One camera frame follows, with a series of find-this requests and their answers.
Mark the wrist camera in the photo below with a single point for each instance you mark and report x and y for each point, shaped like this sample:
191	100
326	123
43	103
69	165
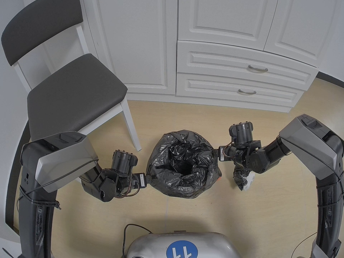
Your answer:
134	161
232	131

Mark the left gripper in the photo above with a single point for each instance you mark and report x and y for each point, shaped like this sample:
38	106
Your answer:
131	184

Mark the crumpled black plastic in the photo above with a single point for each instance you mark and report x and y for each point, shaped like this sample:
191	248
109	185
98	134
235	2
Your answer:
239	177

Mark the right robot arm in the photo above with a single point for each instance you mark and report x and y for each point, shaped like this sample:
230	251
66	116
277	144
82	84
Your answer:
309	146

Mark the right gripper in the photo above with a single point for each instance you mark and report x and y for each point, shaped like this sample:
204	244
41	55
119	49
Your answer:
232	154

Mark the white wardrobe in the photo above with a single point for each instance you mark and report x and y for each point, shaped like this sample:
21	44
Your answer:
223	9

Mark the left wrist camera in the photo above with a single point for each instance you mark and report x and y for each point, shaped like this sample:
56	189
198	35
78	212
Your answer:
134	161

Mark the white chair with grey cushions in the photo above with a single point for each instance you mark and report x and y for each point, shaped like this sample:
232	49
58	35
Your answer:
75	93

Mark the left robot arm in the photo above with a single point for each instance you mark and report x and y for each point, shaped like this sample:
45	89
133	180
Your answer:
61	154

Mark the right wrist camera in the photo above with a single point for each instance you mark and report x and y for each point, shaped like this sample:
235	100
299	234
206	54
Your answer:
232	131

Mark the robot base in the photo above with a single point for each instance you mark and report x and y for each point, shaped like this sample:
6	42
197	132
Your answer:
209	243

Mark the black plastic bag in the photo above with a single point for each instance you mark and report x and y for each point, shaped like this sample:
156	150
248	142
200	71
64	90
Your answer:
177	149

